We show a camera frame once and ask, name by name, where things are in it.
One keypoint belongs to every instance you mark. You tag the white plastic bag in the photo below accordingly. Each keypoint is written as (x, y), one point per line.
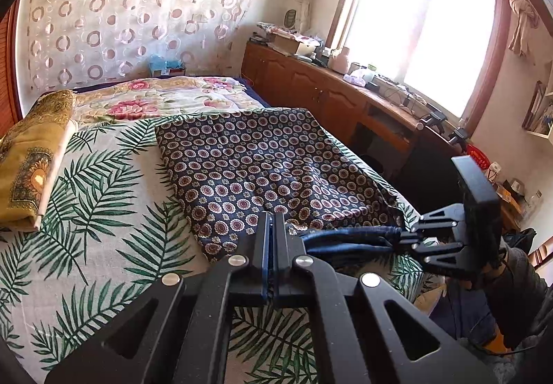
(362, 76)

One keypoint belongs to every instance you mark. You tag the white wall shelf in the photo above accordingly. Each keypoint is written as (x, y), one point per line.
(540, 107)

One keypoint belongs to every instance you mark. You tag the floral blanket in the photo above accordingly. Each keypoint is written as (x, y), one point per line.
(142, 103)

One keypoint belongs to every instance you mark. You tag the round grille device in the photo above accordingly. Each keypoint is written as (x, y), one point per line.
(292, 19)

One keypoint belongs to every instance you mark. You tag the tied beige curtain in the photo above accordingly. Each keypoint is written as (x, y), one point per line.
(523, 25)

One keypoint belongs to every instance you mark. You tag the person's right forearm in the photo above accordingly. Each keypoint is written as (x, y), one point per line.
(522, 293)

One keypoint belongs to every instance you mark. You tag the circle pattern sheer curtain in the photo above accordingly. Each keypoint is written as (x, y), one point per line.
(129, 8)

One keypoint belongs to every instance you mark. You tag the cardboard box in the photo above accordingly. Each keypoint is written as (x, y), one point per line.
(285, 43)

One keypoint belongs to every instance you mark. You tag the window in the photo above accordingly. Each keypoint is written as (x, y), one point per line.
(423, 34)

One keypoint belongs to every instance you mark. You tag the black chair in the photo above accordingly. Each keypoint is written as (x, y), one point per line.
(432, 168)

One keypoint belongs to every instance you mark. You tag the wooden headboard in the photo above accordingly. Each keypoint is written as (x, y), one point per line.
(15, 73)

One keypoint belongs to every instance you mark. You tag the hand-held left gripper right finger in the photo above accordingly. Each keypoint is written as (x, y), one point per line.
(281, 267)

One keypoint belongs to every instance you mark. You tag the navy medallion print garment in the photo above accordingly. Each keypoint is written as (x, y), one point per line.
(268, 168)

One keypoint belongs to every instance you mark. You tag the yellow patterned cloth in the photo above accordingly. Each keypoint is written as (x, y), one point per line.
(30, 159)

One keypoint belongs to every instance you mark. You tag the long wooden cabinet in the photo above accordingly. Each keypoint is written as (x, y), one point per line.
(315, 86)

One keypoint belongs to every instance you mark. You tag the leaf print bed sheet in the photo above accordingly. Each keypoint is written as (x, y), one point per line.
(108, 215)

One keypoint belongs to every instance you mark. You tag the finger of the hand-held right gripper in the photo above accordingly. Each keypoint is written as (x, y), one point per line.
(440, 261)
(436, 223)

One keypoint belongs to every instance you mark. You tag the red plastic basket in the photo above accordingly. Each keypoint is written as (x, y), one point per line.
(478, 156)

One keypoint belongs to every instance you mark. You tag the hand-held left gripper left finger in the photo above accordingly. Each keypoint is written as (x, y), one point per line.
(267, 271)

